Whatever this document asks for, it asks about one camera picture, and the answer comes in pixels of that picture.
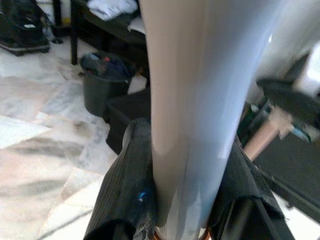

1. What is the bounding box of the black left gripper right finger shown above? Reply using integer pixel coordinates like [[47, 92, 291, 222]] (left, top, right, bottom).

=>
[[211, 137, 297, 240]]

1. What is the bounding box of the black bag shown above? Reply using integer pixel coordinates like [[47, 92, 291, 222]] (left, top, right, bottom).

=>
[[0, 0, 51, 56]]

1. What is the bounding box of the black round waste bin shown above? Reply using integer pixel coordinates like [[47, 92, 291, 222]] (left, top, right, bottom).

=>
[[79, 51, 134, 117]]

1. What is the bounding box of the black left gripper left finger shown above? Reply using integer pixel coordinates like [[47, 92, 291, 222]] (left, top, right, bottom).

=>
[[83, 117, 159, 240]]

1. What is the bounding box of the dark wooden table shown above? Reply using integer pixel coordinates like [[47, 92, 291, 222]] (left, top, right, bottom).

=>
[[51, 0, 151, 66]]

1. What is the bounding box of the black storage box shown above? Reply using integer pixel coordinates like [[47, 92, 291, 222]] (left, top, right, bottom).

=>
[[103, 86, 154, 156]]

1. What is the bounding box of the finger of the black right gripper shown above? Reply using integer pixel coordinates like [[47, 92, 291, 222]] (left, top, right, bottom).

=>
[[256, 78, 320, 131]]

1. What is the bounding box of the cream long-handled broom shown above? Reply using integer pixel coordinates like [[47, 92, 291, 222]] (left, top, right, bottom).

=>
[[138, 0, 320, 235]]

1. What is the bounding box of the white cloth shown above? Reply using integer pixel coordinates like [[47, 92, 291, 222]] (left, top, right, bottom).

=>
[[87, 0, 139, 21]]

